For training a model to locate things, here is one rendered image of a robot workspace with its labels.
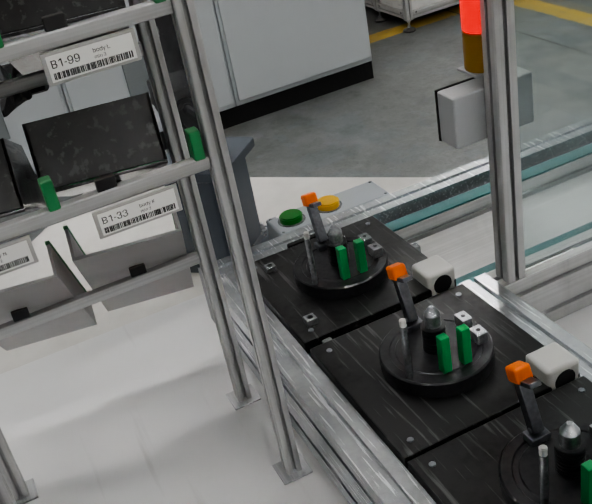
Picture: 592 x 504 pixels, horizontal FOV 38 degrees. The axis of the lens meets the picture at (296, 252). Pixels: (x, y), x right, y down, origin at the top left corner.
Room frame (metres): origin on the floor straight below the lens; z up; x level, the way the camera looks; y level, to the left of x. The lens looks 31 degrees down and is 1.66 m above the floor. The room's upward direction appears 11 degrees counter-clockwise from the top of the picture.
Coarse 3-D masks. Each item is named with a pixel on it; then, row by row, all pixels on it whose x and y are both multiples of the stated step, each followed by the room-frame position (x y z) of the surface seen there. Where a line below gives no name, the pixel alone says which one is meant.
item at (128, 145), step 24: (144, 96) 0.86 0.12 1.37; (48, 120) 0.84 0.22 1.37; (72, 120) 0.84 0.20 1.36; (96, 120) 0.85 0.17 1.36; (120, 120) 0.85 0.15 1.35; (144, 120) 0.85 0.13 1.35; (48, 144) 0.83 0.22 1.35; (72, 144) 0.83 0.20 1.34; (96, 144) 0.84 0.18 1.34; (120, 144) 0.84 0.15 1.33; (144, 144) 0.84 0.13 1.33; (48, 168) 0.82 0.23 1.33; (72, 168) 0.82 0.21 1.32; (96, 168) 0.82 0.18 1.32; (120, 168) 0.83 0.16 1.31; (144, 168) 0.83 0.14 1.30; (72, 192) 0.94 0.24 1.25
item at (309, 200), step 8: (312, 192) 1.15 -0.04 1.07; (304, 200) 1.15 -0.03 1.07; (312, 200) 1.15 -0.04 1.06; (312, 208) 1.15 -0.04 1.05; (312, 216) 1.14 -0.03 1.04; (320, 216) 1.14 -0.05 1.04; (312, 224) 1.14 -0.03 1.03; (320, 224) 1.14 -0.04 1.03; (320, 232) 1.13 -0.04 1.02; (320, 240) 1.13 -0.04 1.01
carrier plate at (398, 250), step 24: (312, 240) 1.19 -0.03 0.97; (384, 240) 1.15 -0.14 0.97; (264, 264) 1.15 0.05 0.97; (288, 264) 1.14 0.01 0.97; (408, 264) 1.07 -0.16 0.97; (264, 288) 1.08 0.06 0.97; (288, 288) 1.07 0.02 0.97; (384, 288) 1.02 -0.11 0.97; (288, 312) 1.01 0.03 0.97; (312, 312) 1.00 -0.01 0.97; (336, 312) 0.99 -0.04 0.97; (360, 312) 0.97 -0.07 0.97; (384, 312) 0.97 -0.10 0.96; (312, 336) 0.94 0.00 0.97; (336, 336) 0.95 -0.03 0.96
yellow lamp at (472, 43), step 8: (464, 32) 1.03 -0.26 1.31; (464, 40) 1.03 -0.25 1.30; (472, 40) 1.02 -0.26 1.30; (480, 40) 1.01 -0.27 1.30; (464, 48) 1.03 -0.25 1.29; (472, 48) 1.02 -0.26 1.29; (480, 48) 1.01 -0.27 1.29; (464, 56) 1.03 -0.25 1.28; (472, 56) 1.02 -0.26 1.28; (480, 56) 1.01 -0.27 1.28; (464, 64) 1.04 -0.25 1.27; (472, 64) 1.02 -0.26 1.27; (480, 64) 1.01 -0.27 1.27; (472, 72) 1.02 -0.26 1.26; (480, 72) 1.01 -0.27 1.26
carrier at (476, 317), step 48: (384, 336) 0.91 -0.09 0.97; (432, 336) 0.83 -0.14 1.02; (480, 336) 0.83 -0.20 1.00; (528, 336) 0.85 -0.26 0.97; (336, 384) 0.85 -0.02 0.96; (384, 384) 0.82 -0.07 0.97; (432, 384) 0.78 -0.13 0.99; (480, 384) 0.78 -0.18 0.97; (384, 432) 0.74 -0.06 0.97; (432, 432) 0.72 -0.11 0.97
